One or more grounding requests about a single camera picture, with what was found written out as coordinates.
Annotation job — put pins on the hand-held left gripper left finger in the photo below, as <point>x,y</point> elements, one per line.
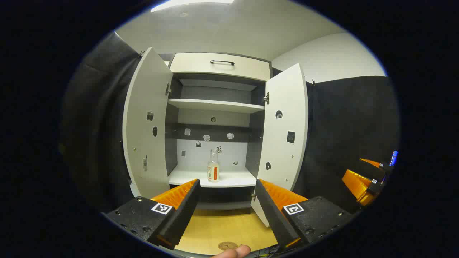
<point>183,218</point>

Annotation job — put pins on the white cabinet shelf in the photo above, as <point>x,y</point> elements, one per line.
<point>215,106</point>
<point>186,177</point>

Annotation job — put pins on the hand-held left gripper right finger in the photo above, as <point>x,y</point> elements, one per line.
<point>274,218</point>

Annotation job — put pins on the black backdrop cloth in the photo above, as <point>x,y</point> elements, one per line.
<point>340,125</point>

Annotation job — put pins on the clear glass bottle orange label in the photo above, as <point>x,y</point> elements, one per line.
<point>213,172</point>

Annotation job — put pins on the white cabinet drawer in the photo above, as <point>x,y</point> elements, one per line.
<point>200,68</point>

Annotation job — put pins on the white and grey cabinet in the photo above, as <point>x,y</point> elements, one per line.
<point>215,118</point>

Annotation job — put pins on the round brown coaster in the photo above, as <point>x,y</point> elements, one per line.
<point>226,245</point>

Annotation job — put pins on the white cabinet door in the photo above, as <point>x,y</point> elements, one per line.
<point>143,93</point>
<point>283,93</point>

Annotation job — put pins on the blue lit screen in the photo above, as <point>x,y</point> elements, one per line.
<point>394,157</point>

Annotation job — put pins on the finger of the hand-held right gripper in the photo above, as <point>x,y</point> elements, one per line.
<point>371,170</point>
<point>358,188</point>

